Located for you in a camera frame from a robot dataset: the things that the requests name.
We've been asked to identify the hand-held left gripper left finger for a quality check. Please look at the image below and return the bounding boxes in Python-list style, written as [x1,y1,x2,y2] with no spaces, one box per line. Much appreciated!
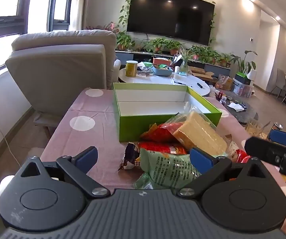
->
[16,146,111,200]

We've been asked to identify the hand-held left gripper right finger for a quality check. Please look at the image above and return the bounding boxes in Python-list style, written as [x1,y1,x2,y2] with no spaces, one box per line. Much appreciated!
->
[177,148,272,198]

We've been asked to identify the yellow wafer packet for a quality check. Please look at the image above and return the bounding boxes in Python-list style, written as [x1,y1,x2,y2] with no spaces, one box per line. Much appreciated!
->
[168,111,228,158]

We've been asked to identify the clear bread packet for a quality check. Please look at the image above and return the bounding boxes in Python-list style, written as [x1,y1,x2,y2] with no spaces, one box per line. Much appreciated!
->
[225,134,243,158]

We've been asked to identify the dark chocolate snack packet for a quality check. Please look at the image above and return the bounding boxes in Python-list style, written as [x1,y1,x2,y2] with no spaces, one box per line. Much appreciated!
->
[118,142,141,171]

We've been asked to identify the red yellow striped snack packet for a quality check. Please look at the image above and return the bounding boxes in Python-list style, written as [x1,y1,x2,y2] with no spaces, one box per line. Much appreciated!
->
[139,122,183,142]

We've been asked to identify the green yellow bean snack packet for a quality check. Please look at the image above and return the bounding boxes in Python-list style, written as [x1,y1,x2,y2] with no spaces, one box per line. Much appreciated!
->
[133,173,161,190]

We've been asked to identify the green cardboard box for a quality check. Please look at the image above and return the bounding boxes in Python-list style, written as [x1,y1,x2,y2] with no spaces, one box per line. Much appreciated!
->
[112,83,222,142]

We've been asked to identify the pink polka dot tablecloth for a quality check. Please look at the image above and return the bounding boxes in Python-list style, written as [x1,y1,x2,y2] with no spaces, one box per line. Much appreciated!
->
[40,88,286,234]

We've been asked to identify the clear plastic bag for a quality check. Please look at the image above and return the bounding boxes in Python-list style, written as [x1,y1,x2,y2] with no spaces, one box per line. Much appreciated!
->
[245,118,270,140]

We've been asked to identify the red plastic bag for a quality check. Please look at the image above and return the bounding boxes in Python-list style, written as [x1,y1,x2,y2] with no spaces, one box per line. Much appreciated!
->
[233,149,252,164]

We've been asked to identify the dark round marble table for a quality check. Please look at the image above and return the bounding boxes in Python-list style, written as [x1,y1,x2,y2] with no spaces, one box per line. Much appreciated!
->
[223,97,259,125]

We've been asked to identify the storage bin with green lid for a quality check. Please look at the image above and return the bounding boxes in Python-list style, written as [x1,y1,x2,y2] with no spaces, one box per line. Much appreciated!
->
[233,72,255,97]

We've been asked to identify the orange plastic bag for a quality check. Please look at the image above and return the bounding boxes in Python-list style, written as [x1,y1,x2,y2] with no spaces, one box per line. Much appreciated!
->
[215,75,233,91]

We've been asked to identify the open cardboard box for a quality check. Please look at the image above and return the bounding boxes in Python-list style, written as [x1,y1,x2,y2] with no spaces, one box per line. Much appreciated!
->
[190,67,218,80]

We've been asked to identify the large leaf plant white pot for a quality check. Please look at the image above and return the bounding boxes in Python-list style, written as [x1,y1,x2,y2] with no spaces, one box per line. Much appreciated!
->
[230,50,258,80]

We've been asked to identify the round white table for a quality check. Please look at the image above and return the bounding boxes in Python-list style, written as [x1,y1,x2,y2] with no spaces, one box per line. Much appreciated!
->
[118,65,211,97]

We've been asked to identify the beige armchair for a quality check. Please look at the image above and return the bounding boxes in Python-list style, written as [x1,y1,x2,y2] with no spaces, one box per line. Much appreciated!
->
[5,29,121,120]

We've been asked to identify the grey television console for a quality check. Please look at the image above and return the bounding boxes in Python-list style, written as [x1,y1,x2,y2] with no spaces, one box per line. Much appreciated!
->
[115,50,232,71]

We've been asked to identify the glass vase with green plant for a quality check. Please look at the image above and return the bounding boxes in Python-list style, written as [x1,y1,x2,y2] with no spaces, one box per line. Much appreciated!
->
[179,50,189,73]

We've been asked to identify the blue plastic basin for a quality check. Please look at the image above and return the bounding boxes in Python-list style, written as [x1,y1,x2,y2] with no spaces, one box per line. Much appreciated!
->
[152,65,173,76]

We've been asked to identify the yellow can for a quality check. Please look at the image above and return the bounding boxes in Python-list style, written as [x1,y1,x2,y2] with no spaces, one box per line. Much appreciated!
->
[125,60,138,77]

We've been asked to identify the red tissue box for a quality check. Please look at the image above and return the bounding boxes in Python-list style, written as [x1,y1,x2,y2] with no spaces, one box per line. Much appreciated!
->
[153,57,172,66]

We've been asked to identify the row of potted plants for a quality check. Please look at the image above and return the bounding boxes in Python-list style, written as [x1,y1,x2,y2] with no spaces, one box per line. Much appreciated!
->
[116,31,233,66]

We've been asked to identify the red flower plant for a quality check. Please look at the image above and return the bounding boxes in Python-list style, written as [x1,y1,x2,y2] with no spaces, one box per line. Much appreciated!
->
[86,22,120,34]

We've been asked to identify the beige curtain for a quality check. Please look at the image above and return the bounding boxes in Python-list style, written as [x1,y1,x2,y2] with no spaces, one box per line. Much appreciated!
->
[68,0,90,31]

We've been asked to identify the dark framed window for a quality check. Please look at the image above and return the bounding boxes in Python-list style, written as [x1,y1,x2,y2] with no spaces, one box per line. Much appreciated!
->
[0,0,74,75]

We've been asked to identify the white cable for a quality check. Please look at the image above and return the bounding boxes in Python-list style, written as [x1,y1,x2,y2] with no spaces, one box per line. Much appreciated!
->
[0,115,21,171]

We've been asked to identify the wall television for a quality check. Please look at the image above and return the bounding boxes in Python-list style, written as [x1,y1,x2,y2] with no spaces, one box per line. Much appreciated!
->
[127,0,215,46]

